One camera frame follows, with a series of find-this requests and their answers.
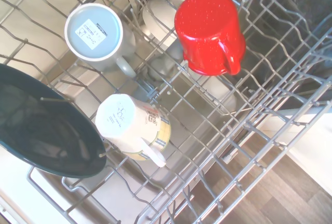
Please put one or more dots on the grey ceramic mug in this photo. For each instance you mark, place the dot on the grey ceramic mug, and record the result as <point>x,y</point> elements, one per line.
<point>93,30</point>

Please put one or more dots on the stainless dishwasher door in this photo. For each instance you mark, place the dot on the stainless dishwasher door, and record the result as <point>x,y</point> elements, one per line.
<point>186,136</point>

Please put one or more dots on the white mug with patterned rim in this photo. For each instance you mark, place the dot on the white mug with patterned rim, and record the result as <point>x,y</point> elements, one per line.
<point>122,123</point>

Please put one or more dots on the red speckled enamel mug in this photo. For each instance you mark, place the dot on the red speckled enamel mug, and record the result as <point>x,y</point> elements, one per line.
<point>205,27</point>

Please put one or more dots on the dark round plate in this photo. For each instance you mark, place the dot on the dark round plate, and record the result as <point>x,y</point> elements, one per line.
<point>39,125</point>

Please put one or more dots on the white cabinet with drawer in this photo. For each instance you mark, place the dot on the white cabinet with drawer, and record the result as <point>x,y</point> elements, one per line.
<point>311,136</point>

